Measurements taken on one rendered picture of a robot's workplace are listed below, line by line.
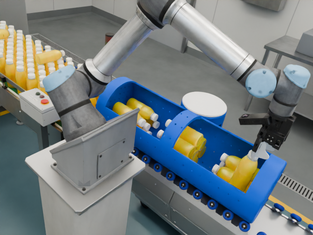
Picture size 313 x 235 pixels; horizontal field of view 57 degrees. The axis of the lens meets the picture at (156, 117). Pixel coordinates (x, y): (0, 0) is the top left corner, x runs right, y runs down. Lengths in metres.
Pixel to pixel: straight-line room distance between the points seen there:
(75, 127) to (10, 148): 2.07
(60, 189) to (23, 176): 1.70
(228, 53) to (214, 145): 0.71
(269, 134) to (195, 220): 0.56
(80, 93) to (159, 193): 0.67
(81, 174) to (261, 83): 0.60
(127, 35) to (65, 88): 0.27
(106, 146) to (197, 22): 0.47
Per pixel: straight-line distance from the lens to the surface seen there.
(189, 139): 1.28
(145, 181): 1.45
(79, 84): 0.99
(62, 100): 0.97
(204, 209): 1.33
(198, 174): 1.19
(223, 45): 0.80
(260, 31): 4.62
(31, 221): 2.40
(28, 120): 1.95
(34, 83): 1.83
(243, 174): 1.15
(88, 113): 0.96
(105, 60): 1.04
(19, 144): 3.02
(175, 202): 1.39
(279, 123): 1.02
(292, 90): 0.95
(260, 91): 0.79
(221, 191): 1.17
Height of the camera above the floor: 1.92
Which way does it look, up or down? 34 degrees down
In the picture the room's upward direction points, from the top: 10 degrees clockwise
